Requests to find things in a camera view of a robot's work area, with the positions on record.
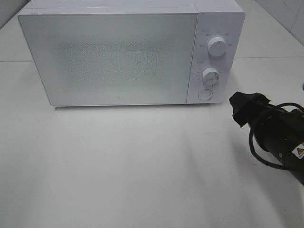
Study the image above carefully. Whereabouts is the upper white power knob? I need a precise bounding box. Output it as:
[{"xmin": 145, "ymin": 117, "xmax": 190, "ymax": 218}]
[{"xmin": 207, "ymin": 35, "xmax": 227, "ymax": 57}]

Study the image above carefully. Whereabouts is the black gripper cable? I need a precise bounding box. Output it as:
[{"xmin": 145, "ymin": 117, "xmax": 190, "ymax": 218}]
[{"xmin": 248, "ymin": 102, "xmax": 300, "ymax": 170}]

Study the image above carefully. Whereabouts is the lower white timer knob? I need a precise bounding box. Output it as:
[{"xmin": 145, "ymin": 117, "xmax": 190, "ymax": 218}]
[{"xmin": 201, "ymin": 67, "xmax": 219, "ymax": 86}]

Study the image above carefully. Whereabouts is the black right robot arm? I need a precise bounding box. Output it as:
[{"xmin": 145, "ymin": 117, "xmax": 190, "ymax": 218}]
[{"xmin": 229, "ymin": 92, "xmax": 304, "ymax": 184}]

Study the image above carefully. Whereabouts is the white microwave oven body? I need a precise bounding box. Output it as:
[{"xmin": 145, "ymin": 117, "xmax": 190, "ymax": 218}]
[{"xmin": 18, "ymin": 0, "xmax": 245, "ymax": 105}]

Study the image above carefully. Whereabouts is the round white door-release button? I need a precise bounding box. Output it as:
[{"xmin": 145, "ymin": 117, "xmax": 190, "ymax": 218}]
[{"xmin": 198, "ymin": 89, "xmax": 213, "ymax": 101}]

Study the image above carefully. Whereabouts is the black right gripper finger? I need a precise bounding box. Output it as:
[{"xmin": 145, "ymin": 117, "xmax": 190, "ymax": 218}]
[
  {"xmin": 252, "ymin": 93, "xmax": 270, "ymax": 105},
  {"xmin": 229, "ymin": 92, "xmax": 256, "ymax": 127}
]

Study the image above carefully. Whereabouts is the white microwave door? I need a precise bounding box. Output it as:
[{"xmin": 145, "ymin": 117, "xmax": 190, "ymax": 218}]
[{"xmin": 19, "ymin": 13, "xmax": 197, "ymax": 106}]

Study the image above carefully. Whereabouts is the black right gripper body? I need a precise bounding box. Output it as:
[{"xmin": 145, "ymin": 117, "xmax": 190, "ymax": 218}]
[{"xmin": 244, "ymin": 101, "xmax": 289, "ymax": 152}]

